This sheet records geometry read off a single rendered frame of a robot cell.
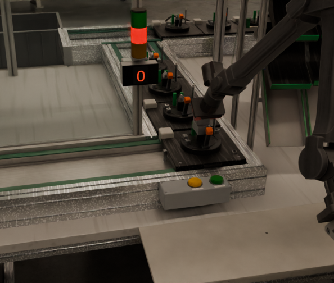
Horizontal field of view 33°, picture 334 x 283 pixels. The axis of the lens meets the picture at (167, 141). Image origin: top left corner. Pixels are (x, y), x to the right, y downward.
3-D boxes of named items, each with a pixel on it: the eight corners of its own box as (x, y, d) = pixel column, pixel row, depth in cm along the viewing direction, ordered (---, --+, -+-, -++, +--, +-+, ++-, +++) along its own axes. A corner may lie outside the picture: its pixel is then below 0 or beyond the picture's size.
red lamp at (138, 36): (148, 43, 178) (148, 28, 175) (132, 44, 176) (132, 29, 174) (144, 39, 182) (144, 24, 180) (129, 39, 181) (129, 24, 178)
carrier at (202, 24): (246, 35, 309) (248, 13, 303) (204, 37, 303) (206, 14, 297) (230, 23, 329) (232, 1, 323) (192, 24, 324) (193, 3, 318)
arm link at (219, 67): (220, 85, 159) (244, 88, 163) (213, 49, 163) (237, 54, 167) (198, 102, 168) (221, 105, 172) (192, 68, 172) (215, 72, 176)
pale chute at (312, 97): (344, 142, 190) (349, 138, 186) (306, 142, 189) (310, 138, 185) (334, 67, 198) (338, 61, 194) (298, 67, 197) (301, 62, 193)
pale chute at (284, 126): (304, 146, 187) (308, 142, 183) (265, 147, 186) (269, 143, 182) (295, 69, 195) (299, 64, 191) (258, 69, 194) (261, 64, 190)
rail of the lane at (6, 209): (264, 195, 183) (267, 166, 178) (-18, 231, 163) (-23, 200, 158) (257, 186, 188) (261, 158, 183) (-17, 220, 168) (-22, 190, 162)
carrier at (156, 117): (220, 129, 205) (222, 98, 199) (157, 136, 199) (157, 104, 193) (201, 103, 225) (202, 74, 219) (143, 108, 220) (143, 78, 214)
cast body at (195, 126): (210, 134, 184) (211, 114, 181) (197, 135, 183) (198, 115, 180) (202, 124, 192) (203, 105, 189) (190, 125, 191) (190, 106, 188)
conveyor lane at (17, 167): (243, 186, 187) (246, 161, 183) (-17, 218, 168) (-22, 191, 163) (216, 147, 211) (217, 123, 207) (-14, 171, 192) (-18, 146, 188)
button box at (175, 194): (229, 202, 172) (231, 185, 169) (163, 210, 167) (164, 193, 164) (222, 190, 178) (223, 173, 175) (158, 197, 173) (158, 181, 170)
